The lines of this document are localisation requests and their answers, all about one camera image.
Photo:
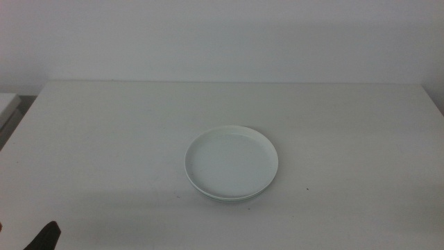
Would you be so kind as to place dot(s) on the white shallow bowl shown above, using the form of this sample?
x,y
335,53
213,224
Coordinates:
x,y
230,163

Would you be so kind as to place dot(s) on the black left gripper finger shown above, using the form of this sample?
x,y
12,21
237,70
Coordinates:
x,y
46,239

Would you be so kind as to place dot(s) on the pale green shallow bowl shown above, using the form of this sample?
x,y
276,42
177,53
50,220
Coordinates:
x,y
222,199

